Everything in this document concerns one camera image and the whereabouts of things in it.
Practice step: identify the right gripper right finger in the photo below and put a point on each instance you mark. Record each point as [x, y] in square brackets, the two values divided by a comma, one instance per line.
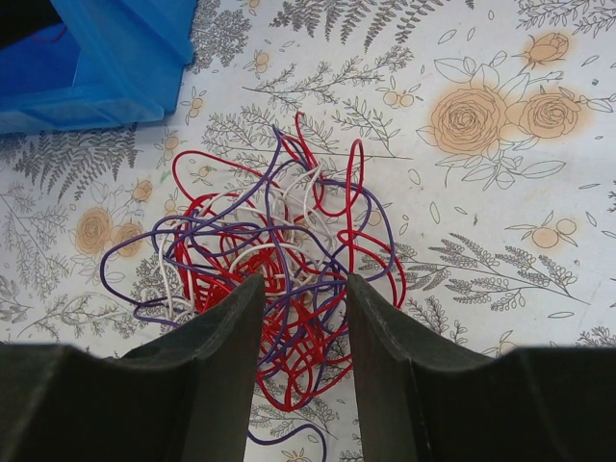
[421, 397]

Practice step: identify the blue plastic divided bin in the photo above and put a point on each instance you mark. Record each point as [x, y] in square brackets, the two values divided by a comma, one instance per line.
[101, 64]

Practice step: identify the floral table mat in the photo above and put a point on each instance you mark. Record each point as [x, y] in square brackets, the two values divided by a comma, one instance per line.
[457, 155]

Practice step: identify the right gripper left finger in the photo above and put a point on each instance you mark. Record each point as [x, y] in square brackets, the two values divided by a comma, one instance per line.
[185, 396]

